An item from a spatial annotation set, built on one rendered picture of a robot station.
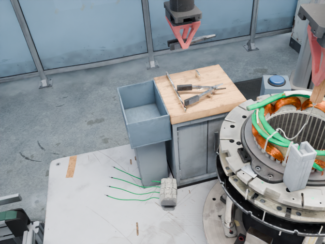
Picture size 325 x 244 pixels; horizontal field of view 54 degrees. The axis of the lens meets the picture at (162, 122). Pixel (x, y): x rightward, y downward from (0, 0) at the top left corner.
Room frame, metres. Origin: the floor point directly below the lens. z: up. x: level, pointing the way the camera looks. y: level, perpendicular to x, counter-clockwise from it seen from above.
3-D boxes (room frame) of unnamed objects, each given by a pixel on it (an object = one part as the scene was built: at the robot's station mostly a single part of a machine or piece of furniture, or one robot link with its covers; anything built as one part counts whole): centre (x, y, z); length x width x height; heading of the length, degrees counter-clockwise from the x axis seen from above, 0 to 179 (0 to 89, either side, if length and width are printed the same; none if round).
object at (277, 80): (0.74, -0.33, 1.04); 0.04 x 0.04 x 0.01
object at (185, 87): (0.68, -0.07, 1.09); 0.04 x 0.01 x 0.02; 86
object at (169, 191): (0.57, 0.00, 0.80); 0.10 x 0.05 x 0.04; 172
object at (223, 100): (0.70, -0.10, 1.05); 0.20 x 0.19 x 0.02; 101
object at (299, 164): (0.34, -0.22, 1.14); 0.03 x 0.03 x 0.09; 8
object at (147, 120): (0.68, 0.05, 0.92); 0.17 x 0.11 x 0.28; 11
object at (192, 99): (0.62, -0.08, 1.09); 0.04 x 0.01 x 0.02; 116
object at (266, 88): (0.74, -0.33, 0.91); 0.07 x 0.07 x 0.25; 78
